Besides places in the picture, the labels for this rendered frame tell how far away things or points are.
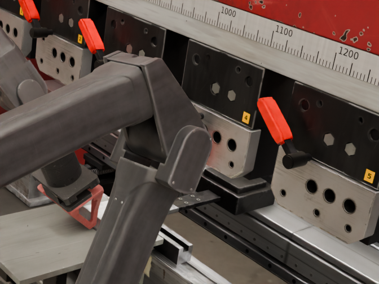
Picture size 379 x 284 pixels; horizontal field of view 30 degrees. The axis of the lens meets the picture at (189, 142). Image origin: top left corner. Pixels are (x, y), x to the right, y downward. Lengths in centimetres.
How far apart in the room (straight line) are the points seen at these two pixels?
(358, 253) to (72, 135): 74
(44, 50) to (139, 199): 65
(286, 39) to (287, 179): 18
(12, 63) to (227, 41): 30
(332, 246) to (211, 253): 194
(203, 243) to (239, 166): 231
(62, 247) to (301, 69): 47
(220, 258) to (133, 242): 244
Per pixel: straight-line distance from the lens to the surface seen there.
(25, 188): 150
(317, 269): 128
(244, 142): 96
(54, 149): 66
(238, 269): 313
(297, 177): 90
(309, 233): 132
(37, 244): 111
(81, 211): 119
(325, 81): 87
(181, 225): 339
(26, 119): 65
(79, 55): 124
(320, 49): 87
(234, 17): 96
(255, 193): 134
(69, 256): 109
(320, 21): 87
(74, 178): 109
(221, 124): 98
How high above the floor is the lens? 156
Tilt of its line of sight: 21 degrees down
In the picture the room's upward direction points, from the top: 9 degrees clockwise
